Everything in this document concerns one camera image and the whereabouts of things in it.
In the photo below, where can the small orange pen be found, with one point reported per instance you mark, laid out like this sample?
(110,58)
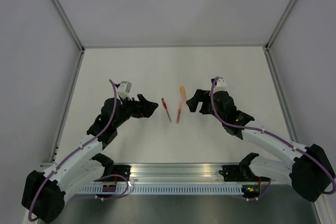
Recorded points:
(179,113)

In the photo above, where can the orange highlighter pen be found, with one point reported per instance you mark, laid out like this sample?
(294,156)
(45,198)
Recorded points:
(183,94)

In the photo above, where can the aluminium frame post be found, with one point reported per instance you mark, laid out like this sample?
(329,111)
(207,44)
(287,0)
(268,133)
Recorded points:
(284,16)
(67,24)

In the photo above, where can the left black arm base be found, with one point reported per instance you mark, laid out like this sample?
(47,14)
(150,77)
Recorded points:
(115,172)

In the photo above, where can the white slotted cable duct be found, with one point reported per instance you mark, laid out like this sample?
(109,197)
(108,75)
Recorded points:
(147,189)

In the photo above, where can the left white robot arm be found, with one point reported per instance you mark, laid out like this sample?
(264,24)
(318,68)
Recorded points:
(46,193)

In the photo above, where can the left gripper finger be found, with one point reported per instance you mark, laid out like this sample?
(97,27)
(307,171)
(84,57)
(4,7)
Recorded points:
(146,104)
(147,112)

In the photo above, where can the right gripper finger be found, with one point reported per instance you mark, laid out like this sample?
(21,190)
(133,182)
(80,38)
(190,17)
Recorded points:
(192,106)
(199,96)

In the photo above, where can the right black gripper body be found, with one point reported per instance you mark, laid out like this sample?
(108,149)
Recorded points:
(207,108)

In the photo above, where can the aluminium mounting rail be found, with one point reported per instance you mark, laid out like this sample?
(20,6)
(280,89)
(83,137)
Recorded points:
(157,173)

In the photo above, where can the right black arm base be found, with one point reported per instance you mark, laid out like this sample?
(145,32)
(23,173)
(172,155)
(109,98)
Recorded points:
(236,171)

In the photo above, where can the left aluminium frame post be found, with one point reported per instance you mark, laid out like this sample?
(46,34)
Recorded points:
(67,24)

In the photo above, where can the right aluminium frame post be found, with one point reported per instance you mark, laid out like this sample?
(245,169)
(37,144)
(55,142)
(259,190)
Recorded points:
(284,16)

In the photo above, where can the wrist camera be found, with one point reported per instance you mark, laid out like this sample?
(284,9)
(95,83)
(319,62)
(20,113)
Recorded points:
(123,90)
(219,84)

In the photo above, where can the red thin pen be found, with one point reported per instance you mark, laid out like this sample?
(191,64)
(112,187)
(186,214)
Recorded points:
(166,109)

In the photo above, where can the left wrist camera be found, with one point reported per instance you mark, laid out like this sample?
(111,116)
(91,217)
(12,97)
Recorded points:
(123,90)

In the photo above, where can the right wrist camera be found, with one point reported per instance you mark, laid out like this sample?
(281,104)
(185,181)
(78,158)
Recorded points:
(219,84)

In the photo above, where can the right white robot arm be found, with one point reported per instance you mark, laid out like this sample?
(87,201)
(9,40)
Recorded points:
(306,169)

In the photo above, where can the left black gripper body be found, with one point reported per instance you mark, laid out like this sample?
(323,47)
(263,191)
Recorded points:
(130,109)

